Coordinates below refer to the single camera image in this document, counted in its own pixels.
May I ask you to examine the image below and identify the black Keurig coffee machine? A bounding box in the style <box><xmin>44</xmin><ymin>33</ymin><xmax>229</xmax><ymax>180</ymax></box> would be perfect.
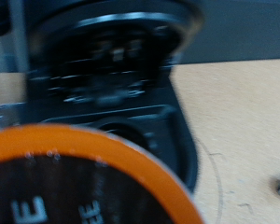
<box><xmin>0</xmin><ymin>0</ymin><xmax>206</xmax><ymax>194</ymax></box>

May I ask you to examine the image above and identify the orange rimmed coffee pod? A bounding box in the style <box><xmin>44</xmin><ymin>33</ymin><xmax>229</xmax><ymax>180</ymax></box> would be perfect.
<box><xmin>0</xmin><ymin>123</ymin><xmax>206</xmax><ymax>224</ymax></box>

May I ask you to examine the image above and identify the dark grey partition panel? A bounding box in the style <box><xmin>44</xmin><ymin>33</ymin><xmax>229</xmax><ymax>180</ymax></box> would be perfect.
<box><xmin>176</xmin><ymin>0</ymin><xmax>280</xmax><ymax>65</ymax></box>

